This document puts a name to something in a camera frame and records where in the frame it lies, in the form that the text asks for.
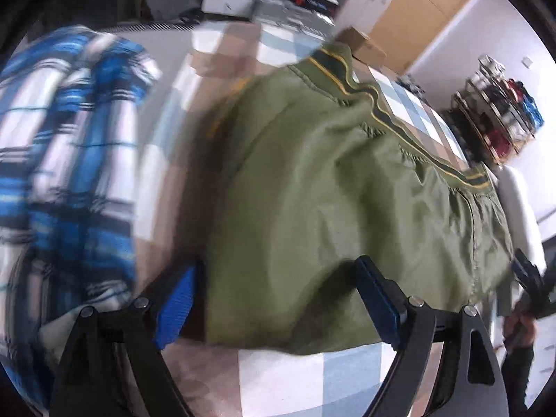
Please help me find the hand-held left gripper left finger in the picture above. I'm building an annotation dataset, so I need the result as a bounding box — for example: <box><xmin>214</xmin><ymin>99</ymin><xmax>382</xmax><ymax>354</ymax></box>
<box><xmin>49</xmin><ymin>261</ymin><xmax>205</xmax><ymax>417</ymax></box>

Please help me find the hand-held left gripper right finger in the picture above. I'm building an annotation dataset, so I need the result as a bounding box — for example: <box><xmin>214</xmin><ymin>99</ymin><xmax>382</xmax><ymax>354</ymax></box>
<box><xmin>353</xmin><ymin>255</ymin><xmax>510</xmax><ymax>417</ymax></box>

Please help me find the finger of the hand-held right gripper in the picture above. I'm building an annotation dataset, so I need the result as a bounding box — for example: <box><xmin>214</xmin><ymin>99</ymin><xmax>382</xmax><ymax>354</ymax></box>
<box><xmin>513</xmin><ymin>247</ymin><xmax>543</xmax><ymax>297</ymax></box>

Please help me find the green jacket with orange lining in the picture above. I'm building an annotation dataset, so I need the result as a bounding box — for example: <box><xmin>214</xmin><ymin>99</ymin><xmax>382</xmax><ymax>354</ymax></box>
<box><xmin>180</xmin><ymin>43</ymin><xmax>515</xmax><ymax>354</ymax></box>

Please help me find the person's right forearm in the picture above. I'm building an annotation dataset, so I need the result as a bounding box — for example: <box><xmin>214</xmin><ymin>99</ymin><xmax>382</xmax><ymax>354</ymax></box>
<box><xmin>501</xmin><ymin>343</ymin><xmax>536</xmax><ymax>415</ymax></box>

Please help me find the person's right hand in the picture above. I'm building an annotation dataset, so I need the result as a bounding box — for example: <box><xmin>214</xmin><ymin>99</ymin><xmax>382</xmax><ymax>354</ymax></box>
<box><xmin>503</xmin><ymin>310</ymin><xmax>538</xmax><ymax>350</ymax></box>

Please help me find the checked blanket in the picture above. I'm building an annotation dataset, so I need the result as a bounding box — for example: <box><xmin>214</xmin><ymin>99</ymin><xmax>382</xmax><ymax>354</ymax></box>
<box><xmin>130</xmin><ymin>19</ymin><xmax>479</xmax><ymax>417</ymax></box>

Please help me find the wooden shoe rack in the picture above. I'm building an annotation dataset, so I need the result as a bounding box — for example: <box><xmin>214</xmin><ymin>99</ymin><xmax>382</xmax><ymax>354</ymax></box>
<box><xmin>443</xmin><ymin>54</ymin><xmax>546</xmax><ymax>166</ymax></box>

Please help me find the blue plaid shirt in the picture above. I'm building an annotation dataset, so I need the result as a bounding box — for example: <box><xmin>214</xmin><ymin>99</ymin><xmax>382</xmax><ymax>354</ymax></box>
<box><xmin>0</xmin><ymin>26</ymin><xmax>163</xmax><ymax>404</ymax></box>

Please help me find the cardboard box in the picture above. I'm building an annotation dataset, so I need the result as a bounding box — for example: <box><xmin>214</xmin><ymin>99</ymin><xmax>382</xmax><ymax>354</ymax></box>
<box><xmin>336</xmin><ymin>26</ymin><xmax>387</xmax><ymax>66</ymax></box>

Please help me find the wooden door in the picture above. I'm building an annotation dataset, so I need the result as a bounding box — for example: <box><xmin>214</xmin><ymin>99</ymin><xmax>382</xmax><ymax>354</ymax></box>
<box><xmin>360</xmin><ymin>0</ymin><xmax>485</xmax><ymax>74</ymax></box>

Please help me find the grey plastic case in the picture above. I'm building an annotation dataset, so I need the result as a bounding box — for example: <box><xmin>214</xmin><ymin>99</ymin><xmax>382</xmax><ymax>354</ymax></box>
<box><xmin>256</xmin><ymin>0</ymin><xmax>337</xmax><ymax>31</ymax></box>

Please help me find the grey cloth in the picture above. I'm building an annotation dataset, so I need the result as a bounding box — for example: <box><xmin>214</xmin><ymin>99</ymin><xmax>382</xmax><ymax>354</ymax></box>
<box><xmin>143</xmin><ymin>0</ymin><xmax>205</xmax><ymax>20</ymax></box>

